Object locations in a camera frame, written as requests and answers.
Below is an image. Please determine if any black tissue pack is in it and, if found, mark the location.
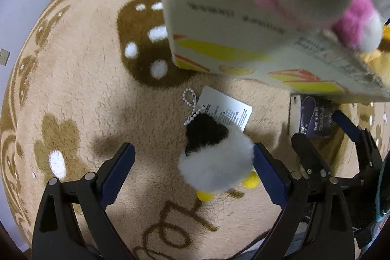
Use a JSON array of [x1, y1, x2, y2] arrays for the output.
[[289, 94, 334, 139]]

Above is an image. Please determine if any black white plush keychain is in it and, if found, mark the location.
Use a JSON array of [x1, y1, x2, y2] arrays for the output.
[[178, 86, 260, 202]]

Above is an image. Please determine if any yellow plush toy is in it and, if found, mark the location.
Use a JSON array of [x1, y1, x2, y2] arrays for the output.
[[360, 25, 390, 87]]

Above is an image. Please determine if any beige round patterned rug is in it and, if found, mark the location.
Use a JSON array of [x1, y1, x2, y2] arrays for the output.
[[0, 0, 390, 260]]

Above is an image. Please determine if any cardboard box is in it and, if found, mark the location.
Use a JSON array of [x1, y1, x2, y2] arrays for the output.
[[161, 0, 389, 103]]

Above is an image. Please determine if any upper wall socket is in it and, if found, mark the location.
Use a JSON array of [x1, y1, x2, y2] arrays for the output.
[[0, 49, 10, 66]]

